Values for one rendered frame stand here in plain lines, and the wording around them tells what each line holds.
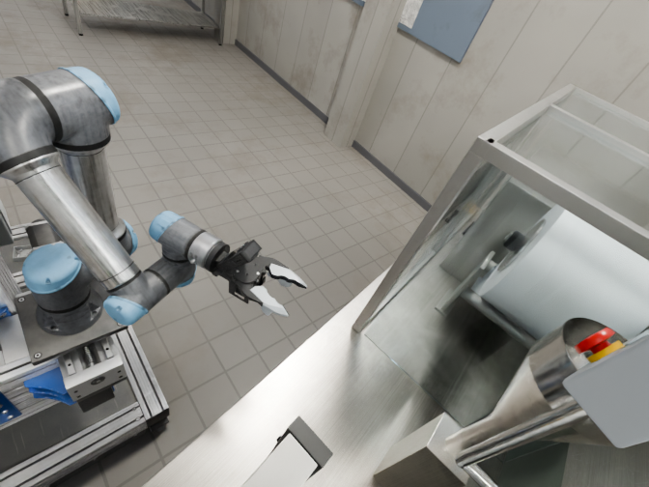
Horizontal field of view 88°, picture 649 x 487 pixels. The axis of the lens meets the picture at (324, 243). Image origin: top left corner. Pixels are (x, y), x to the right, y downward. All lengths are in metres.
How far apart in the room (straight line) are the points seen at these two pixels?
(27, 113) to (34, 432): 1.26
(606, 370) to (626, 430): 0.04
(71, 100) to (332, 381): 0.88
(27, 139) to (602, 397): 0.81
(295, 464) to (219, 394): 1.55
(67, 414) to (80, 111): 1.24
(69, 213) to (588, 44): 2.95
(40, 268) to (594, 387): 1.02
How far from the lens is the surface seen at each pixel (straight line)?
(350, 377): 1.05
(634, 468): 0.87
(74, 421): 1.73
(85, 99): 0.82
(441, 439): 0.79
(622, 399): 0.32
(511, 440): 0.42
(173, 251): 0.81
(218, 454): 0.93
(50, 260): 1.04
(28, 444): 1.75
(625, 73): 2.99
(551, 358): 0.52
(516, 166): 0.71
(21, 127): 0.77
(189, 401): 1.91
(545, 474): 1.05
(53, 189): 0.77
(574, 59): 3.06
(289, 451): 0.38
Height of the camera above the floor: 1.81
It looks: 43 degrees down
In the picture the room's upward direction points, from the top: 23 degrees clockwise
